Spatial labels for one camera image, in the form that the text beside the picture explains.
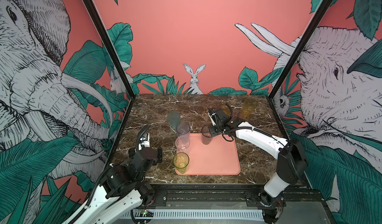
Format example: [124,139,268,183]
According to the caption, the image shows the dark brown glass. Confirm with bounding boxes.
[201,125,212,145]

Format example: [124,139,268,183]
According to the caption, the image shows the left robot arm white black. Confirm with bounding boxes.
[62,147,162,224]

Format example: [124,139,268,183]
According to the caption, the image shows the right black frame post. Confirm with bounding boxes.
[268,0,333,100]

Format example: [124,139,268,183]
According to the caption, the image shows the tall yellow glass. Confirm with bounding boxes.
[241,95,257,119]

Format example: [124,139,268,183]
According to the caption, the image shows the clear short glass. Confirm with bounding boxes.
[175,137,190,152]

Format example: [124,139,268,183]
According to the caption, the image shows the frosted teal glass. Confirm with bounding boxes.
[167,110,180,132]

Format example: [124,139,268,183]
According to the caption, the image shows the left black frame post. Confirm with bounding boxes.
[82,0,135,99]

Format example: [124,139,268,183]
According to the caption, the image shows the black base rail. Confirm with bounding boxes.
[150,184,324,209]

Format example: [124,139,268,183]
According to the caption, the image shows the orange yellow glass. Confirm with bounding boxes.
[220,104,232,117]

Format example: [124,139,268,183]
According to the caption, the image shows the pink square tray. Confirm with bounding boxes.
[183,133,241,175]

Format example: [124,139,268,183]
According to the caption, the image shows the light green glass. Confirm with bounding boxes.
[173,152,190,174]

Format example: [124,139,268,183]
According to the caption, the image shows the white perforated strip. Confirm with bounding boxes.
[133,209,264,221]

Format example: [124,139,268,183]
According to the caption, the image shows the black frame post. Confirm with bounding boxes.
[268,0,333,100]
[82,0,135,99]

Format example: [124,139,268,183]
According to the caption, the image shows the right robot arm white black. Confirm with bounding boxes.
[209,108,308,202]

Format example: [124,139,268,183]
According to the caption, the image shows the clear bluish tall glass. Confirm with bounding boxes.
[176,122,191,145]

